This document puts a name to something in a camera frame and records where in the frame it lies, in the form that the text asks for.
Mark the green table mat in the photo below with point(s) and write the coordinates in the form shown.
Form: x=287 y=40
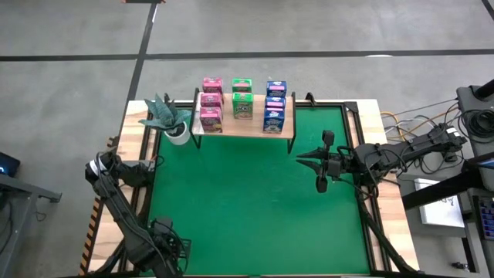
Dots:
x=251 y=208

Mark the green plant in white pot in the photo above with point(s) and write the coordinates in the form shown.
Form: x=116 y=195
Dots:
x=166 y=114

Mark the grey equipment tower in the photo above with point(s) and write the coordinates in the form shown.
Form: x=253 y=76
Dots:
x=469 y=100

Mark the black device with blue light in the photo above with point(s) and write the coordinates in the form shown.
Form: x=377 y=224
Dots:
x=9 y=164

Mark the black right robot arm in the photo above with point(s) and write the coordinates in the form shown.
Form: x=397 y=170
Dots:
x=417 y=148

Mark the backlit keyboard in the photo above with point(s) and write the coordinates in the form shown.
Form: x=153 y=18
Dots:
x=487 y=216

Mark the black power strip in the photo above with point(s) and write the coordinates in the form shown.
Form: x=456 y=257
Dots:
x=447 y=156

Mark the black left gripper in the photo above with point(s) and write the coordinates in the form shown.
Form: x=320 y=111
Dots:
x=170 y=251

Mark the small black object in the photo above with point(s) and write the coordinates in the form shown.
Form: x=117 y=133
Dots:
x=458 y=266

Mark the black metal rig frame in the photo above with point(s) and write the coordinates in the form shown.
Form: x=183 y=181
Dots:
x=328 y=105

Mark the grey desk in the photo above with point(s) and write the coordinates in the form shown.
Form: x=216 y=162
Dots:
x=23 y=189
x=444 y=247

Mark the wooden shelf with black frame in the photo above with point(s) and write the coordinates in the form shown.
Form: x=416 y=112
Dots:
x=247 y=129

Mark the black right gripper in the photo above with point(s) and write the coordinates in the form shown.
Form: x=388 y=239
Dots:
x=341 y=164

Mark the blue Frosted Flakes cereal box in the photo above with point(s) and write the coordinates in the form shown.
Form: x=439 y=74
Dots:
x=276 y=88
x=273 y=120
x=275 y=102

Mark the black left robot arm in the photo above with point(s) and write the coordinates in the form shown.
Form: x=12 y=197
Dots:
x=116 y=208

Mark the black orange striped edge strip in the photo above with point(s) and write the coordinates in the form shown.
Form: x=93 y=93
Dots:
x=89 y=239

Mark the pink Raisin Bran cereal box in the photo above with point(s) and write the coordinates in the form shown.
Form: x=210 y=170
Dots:
x=212 y=83
x=210 y=119
x=211 y=100

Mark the green Apple Jacks cereal box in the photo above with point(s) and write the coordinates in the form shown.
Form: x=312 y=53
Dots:
x=242 y=106
x=242 y=85

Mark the white board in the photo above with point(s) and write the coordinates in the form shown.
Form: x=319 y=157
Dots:
x=440 y=212

